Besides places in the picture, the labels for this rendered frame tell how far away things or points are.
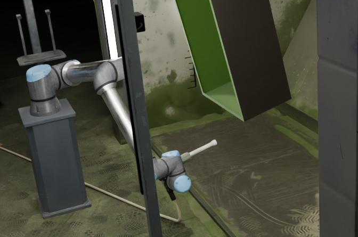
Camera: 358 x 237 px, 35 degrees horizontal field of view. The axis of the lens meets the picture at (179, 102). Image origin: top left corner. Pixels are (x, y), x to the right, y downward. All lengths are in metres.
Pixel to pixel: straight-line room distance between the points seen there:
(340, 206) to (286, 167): 2.14
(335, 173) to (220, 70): 2.42
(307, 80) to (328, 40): 2.92
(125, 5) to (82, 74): 1.19
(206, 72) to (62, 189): 1.26
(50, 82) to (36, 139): 0.35
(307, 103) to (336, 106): 2.78
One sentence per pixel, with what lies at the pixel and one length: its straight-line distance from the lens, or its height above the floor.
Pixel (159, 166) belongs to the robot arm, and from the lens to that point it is 2.89.
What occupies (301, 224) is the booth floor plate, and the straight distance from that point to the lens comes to 3.30.
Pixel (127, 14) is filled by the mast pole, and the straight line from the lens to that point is 2.21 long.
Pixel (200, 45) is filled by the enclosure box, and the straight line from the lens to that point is 3.94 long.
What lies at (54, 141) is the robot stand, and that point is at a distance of 3.52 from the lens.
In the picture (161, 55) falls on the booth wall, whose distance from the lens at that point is 4.39.
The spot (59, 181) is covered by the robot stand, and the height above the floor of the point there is 0.22.
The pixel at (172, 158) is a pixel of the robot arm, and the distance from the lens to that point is 2.94.
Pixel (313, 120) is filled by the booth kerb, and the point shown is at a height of 0.15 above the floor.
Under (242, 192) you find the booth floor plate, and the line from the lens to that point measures 3.61.
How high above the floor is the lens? 1.84
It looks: 21 degrees down
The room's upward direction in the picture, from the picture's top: 6 degrees counter-clockwise
